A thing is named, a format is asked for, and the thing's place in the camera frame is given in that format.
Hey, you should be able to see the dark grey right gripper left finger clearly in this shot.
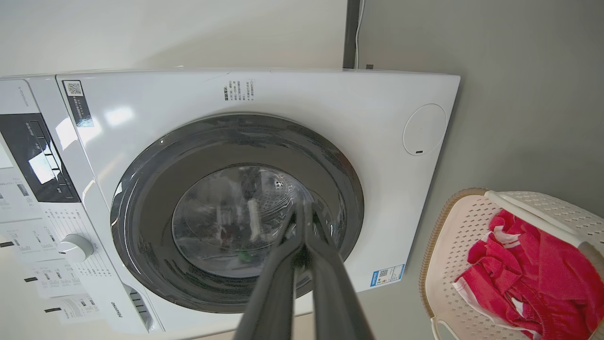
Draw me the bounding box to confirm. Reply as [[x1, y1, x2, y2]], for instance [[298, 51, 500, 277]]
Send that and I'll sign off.
[[235, 203, 307, 340]]

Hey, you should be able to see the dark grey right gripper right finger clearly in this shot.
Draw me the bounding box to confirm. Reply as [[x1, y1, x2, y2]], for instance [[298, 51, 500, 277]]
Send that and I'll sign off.
[[304, 202, 374, 340]]

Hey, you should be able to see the cream perforated laundry basket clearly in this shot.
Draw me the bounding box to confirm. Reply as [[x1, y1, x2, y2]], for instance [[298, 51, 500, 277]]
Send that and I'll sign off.
[[419, 188, 604, 340]]

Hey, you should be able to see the blue energy label sticker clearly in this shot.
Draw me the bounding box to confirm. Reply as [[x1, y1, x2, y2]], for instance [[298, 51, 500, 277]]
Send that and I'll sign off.
[[369, 264, 406, 287]]

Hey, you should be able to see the dark round washing machine door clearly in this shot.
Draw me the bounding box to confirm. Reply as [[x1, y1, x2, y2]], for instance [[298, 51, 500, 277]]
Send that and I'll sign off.
[[110, 113, 365, 314]]

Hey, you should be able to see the white front-load washing machine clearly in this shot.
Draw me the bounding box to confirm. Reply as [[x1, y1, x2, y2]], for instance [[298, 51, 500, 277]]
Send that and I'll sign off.
[[0, 69, 461, 339]]

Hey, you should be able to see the white washing machine control knob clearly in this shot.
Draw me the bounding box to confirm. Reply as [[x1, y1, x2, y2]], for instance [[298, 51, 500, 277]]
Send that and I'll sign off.
[[58, 234, 95, 263]]

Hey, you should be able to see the red and white garment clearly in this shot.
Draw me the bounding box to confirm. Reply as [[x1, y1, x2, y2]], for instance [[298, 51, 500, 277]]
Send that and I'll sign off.
[[452, 209, 604, 340]]

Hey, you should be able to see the black QR code sticker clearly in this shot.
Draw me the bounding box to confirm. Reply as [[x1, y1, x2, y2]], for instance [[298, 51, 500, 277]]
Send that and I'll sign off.
[[62, 80, 95, 128]]

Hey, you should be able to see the white power cable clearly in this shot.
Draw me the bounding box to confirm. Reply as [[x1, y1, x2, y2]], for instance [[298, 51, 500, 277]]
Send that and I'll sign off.
[[354, 0, 366, 69]]

